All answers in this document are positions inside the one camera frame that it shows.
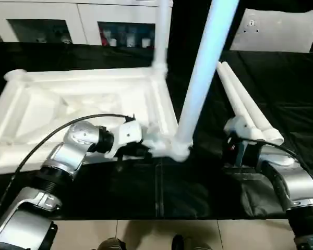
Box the white plastic table leg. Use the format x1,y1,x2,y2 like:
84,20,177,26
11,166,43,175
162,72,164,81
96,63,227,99
172,0,240,163
221,61,285,145
216,61,267,136
151,0,171,77

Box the white plastic table top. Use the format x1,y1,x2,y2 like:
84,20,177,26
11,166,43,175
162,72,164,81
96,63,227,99
0,66,192,177

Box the black work mat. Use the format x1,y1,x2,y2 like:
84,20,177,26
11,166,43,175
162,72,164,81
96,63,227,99
0,41,313,222

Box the dark left robot foot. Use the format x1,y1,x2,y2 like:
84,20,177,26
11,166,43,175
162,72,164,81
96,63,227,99
98,237,126,250

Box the dark robot foot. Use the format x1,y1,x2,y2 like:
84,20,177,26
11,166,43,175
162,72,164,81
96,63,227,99
98,237,126,250
172,234,212,250

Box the dark right robot foot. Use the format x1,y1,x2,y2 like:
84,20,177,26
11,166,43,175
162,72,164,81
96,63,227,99
172,234,212,250

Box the black cabinet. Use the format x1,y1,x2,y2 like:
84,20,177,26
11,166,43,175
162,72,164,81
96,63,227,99
169,0,247,52

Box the white cabinet with glass doors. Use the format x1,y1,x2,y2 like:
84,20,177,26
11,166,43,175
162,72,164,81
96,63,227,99
0,0,173,49

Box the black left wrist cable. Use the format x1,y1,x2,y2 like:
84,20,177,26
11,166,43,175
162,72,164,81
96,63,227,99
0,114,137,222

